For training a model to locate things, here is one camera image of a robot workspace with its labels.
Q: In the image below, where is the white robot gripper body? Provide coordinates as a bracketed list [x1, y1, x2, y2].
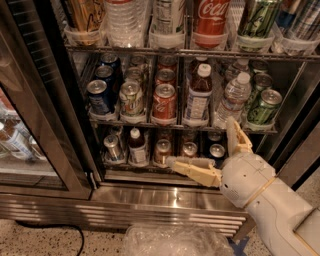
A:
[220, 152, 275, 208]

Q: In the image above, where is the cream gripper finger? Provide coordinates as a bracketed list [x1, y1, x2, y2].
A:
[166, 156, 222, 187]
[226, 116, 252, 156]

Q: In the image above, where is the blue label plastic bottle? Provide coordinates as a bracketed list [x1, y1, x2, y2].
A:
[183, 63, 213, 127]

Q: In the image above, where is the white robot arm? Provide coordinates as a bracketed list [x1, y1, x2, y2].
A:
[166, 117, 320, 256]

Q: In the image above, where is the front clear water bottle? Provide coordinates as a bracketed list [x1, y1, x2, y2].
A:
[214, 72, 252, 129]

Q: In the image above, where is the small bottle bottom shelf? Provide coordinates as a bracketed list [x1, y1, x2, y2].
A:
[128, 128, 147, 166]

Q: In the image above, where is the brown bottle behind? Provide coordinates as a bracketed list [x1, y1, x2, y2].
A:
[187, 57, 208, 82]

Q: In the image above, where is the silver can bottom shelf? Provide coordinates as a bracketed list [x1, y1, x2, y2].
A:
[103, 135, 124, 162]

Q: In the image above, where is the large Coca-Cola bottle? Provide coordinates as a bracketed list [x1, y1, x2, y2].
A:
[193, 0, 231, 48]

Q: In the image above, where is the green can top shelf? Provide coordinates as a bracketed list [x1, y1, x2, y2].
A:
[237, 0, 282, 39]

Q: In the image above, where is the steel fridge cabinet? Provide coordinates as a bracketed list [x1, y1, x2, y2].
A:
[0, 0, 320, 238]

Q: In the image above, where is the white label bottle top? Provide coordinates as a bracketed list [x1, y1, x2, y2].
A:
[149, 0, 186, 49]

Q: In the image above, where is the glass fridge door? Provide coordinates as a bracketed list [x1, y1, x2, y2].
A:
[0, 1, 91, 199]

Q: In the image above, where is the clear bottle top shelf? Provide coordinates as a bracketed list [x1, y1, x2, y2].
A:
[105, 0, 148, 48]

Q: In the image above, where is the gold can top shelf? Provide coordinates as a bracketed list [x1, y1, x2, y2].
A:
[62, 0, 105, 46]

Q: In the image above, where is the blue Pepsi can bottom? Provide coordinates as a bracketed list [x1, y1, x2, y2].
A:
[209, 144, 225, 160]

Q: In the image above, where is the front red soda can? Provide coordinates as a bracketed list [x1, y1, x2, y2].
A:
[151, 84, 177, 125]

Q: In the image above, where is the red soda can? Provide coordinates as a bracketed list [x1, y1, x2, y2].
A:
[155, 69, 176, 86]
[151, 84, 177, 125]

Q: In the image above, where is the clear plastic bag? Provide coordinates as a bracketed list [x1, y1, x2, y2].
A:
[122, 225, 234, 256]

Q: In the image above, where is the front white green can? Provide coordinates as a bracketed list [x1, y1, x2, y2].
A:
[119, 81, 144, 123]

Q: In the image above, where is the front blue soda can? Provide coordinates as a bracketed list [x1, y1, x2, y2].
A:
[86, 79, 115, 115]

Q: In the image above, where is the blue soda can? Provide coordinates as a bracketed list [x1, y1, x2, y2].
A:
[86, 79, 115, 115]
[95, 65, 116, 87]

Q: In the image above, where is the black cable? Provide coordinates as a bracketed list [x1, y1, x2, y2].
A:
[14, 219, 86, 256]

